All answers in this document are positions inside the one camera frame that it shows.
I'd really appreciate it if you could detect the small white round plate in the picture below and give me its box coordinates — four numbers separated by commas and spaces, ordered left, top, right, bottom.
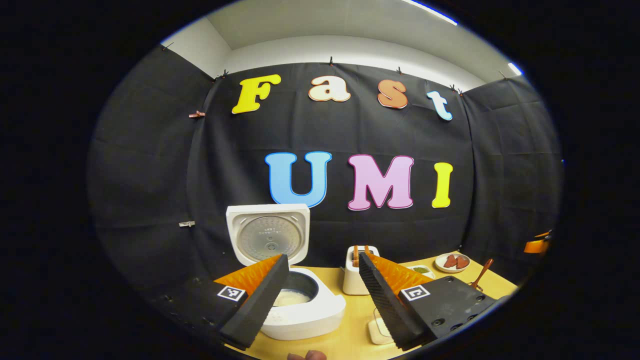
434, 252, 471, 274

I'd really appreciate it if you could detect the black backdrop cloth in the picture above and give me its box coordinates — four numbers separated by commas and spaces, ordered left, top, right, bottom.
87, 45, 563, 301

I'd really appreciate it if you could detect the white toaster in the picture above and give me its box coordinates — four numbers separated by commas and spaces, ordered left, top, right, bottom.
342, 245, 380, 296

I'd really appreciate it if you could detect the long ceiling light strip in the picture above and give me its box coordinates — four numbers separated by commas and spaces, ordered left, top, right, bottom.
400, 0, 458, 26

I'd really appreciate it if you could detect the brown wooden spoon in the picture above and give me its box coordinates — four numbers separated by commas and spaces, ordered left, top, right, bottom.
468, 258, 495, 292

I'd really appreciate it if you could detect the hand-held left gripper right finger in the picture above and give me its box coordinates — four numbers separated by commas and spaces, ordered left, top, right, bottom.
358, 252, 501, 352

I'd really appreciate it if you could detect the white rice cooker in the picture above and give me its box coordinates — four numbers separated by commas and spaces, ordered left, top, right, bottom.
226, 203, 347, 342

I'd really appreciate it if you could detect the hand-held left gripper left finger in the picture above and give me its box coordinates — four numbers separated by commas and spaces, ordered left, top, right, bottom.
150, 254, 291, 351

